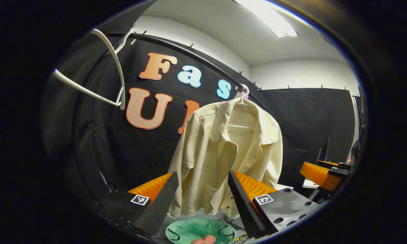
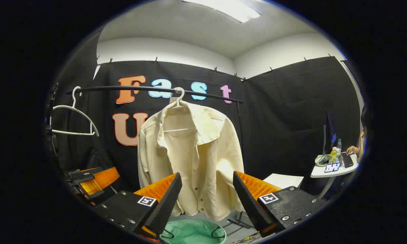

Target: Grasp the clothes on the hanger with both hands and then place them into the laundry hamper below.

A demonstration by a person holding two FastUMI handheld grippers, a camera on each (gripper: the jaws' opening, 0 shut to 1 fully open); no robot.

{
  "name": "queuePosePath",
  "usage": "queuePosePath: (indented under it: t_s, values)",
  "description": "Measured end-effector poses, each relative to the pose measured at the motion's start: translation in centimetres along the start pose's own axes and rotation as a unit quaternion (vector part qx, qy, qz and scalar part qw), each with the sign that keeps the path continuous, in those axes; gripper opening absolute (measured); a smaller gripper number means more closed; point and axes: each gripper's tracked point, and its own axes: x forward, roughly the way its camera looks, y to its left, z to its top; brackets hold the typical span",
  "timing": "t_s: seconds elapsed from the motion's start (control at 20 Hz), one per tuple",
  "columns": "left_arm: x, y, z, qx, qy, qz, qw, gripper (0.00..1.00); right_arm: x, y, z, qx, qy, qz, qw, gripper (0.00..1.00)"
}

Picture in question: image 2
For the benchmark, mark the grey-green bowl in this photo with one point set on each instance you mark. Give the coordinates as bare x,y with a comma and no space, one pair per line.
322,161

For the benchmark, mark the ceiling light panel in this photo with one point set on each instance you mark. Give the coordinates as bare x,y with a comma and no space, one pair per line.
230,10

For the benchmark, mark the black phone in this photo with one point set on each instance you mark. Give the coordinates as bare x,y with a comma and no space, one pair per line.
347,160

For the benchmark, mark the clear green-capped bottle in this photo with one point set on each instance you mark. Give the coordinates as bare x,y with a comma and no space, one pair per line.
339,147

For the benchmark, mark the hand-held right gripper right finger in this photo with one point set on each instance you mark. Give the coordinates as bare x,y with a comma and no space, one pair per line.
249,203

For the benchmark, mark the white clothes hanger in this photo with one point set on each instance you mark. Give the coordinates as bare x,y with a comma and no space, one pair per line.
180,98
71,132

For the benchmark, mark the black garment rack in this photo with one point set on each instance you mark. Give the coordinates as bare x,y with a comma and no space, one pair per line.
122,88

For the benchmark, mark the green laundry hamper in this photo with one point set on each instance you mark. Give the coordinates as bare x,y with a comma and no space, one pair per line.
193,232

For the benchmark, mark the white drawer cabinet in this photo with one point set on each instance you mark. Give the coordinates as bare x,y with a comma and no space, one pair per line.
285,180

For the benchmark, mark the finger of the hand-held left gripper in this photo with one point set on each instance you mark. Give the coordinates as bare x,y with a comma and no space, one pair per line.
100,181
83,176

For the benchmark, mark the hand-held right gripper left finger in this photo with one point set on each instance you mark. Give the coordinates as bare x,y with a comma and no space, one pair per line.
162,206

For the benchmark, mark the cream button shirt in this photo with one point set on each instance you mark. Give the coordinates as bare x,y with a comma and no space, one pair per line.
203,159

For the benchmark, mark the yellow drink bottle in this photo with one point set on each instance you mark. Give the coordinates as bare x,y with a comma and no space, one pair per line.
333,156

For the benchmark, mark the printed paper sheet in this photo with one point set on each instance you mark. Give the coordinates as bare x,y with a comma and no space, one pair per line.
333,167

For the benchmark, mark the black backdrop cloth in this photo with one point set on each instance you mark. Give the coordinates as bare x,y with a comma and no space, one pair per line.
281,112

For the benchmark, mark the black computer monitor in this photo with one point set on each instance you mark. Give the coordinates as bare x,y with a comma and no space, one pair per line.
329,132

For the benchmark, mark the round white table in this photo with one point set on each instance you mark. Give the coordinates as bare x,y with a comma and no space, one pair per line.
320,173

